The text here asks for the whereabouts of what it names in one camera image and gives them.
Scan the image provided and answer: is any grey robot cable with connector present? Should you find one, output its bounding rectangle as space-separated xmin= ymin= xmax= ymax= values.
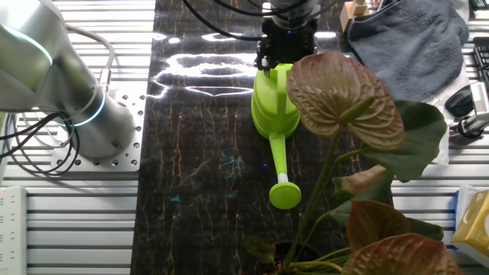
xmin=64 ymin=23 xmax=116 ymax=92

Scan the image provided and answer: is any black cable bundle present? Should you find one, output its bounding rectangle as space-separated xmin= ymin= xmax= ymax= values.
xmin=0 ymin=110 xmax=81 ymax=177

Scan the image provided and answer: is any yellow tissue box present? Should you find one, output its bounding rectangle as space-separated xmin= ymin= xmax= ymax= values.
xmin=450 ymin=189 xmax=489 ymax=257

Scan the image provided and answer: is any black keyboard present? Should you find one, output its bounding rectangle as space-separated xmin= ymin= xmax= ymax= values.
xmin=472 ymin=36 xmax=489 ymax=89

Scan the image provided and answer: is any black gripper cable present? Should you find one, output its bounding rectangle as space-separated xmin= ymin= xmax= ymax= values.
xmin=181 ymin=0 xmax=268 ymax=42

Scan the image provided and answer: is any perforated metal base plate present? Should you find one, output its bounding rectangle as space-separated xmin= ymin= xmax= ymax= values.
xmin=50 ymin=89 xmax=146 ymax=173

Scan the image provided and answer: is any green plastic watering can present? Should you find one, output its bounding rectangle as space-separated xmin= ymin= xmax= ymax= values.
xmin=251 ymin=63 xmax=303 ymax=210

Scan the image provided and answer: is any wooden block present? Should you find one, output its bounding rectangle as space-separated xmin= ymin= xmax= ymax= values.
xmin=338 ymin=0 xmax=371 ymax=34

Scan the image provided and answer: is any black computer mouse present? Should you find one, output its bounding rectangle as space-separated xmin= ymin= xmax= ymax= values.
xmin=445 ymin=84 xmax=474 ymax=118

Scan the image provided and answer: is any grey towel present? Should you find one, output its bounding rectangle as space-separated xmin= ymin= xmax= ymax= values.
xmin=347 ymin=0 xmax=470 ymax=102

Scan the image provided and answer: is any anthurium plant with broad leaves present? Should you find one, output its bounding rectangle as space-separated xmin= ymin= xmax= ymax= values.
xmin=241 ymin=50 xmax=465 ymax=275

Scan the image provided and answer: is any white power strip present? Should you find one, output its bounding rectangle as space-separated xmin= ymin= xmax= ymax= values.
xmin=0 ymin=186 xmax=28 ymax=275

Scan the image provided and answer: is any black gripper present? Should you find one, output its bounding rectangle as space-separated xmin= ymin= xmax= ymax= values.
xmin=256 ymin=18 xmax=318 ymax=72

